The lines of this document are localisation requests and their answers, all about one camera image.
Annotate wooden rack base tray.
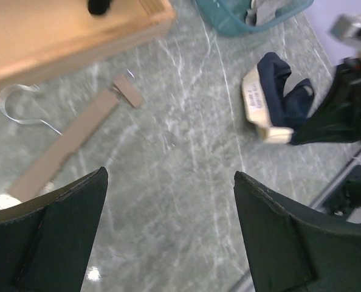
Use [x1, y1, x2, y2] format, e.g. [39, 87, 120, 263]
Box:
[0, 1, 176, 91]

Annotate beige clip hanger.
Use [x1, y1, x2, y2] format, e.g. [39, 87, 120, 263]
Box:
[0, 74, 143, 202]

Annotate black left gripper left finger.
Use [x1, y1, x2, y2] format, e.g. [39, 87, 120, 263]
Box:
[0, 167, 108, 291]

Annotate navy underwear cream waistband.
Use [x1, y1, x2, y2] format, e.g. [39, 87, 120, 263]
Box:
[241, 52, 315, 145]

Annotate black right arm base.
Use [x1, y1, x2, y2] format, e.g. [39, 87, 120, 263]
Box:
[323, 166, 361, 220]

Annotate grey and pink underwear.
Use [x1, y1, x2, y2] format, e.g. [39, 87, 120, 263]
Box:
[245, 0, 290, 26]

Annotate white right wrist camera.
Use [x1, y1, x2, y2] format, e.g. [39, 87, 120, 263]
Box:
[330, 14, 361, 50]

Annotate aluminium mounting rail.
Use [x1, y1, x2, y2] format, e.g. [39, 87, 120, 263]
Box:
[309, 149, 361, 211]

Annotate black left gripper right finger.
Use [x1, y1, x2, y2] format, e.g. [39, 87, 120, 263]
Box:
[234, 172, 361, 291]

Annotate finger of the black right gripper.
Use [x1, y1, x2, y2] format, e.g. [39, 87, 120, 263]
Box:
[295, 65, 356, 145]

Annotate teal plastic basin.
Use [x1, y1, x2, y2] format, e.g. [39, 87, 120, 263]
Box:
[196, 1, 313, 37]

